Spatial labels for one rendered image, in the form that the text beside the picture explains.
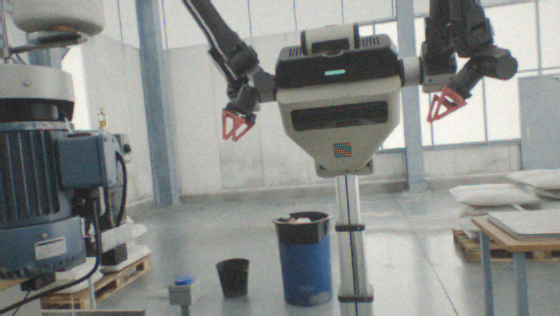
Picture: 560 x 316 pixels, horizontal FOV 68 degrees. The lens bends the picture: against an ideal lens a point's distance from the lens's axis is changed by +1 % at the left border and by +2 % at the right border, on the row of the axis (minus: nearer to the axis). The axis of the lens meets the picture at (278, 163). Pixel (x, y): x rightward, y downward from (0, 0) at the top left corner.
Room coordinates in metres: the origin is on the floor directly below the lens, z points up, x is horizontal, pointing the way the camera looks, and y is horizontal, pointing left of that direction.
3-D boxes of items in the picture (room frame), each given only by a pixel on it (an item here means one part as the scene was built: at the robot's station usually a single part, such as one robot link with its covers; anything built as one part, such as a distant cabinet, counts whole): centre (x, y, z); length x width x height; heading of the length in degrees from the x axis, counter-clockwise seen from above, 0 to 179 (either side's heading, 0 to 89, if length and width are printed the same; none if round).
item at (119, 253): (1.19, 0.49, 0.98); 0.09 x 0.05 x 0.05; 168
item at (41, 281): (0.90, 0.55, 1.01); 0.06 x 0.04 x 0.02; 168
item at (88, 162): (0.73, 0.33, 1.25); 0.10 x 0.08 x 0.12; 13
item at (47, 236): (0.71, 0.43, 1.21); 0.15 x 0.15 x 0.25
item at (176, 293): (1.31, 0.34, 0.81); 0.08 x 0.08 x 0.06; 78
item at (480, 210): (4.12, -2.02, 0.44); 0.66 x 0.43 x 0.13; 168
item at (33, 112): (0.71, 0.43, 1.35); 0.12 x 0.12 x 0.04
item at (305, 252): (3.27, -0.15, 0.32); 0.51 x 0.48 x 0.65; 168
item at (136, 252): (4.24, 1.74, 0.20); 0.67 x 0.43 x 0.15; 168
